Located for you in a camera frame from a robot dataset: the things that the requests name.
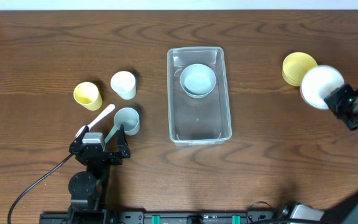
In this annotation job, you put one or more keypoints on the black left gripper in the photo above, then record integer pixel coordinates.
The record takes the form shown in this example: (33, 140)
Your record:
(105, 155)

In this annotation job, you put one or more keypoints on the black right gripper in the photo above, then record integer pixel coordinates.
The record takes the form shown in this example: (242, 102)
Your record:
(339, 100)

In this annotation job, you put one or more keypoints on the mint green plastic spoon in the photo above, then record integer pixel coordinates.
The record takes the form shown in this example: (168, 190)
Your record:
(111, 134)

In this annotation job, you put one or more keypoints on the grey plastic cup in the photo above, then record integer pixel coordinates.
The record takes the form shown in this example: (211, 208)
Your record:
(130, 118)

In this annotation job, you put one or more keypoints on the yellow plastic cup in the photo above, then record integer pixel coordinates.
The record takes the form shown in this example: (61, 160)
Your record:
(87, 95)

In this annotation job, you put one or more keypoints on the white plastic cup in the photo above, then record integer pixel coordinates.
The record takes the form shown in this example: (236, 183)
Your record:
(124, 84)

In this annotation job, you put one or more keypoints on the yellow plastic bowl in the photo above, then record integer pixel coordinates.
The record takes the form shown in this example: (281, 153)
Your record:
(295, 66)

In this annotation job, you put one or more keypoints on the grey plastic bowl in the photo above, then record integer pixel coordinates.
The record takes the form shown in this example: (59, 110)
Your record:
(198, 80)

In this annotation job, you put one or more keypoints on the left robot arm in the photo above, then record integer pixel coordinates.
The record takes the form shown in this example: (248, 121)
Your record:
(88, 188)

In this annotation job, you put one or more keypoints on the clear plastic container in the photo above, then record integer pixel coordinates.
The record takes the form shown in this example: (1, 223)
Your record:
(198, 99)

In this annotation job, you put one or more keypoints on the white plastic spoon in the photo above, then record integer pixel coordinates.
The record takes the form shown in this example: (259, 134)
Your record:
(110, 108)

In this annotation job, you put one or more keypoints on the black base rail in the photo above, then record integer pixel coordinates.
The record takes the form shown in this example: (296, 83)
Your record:
(166, 217)

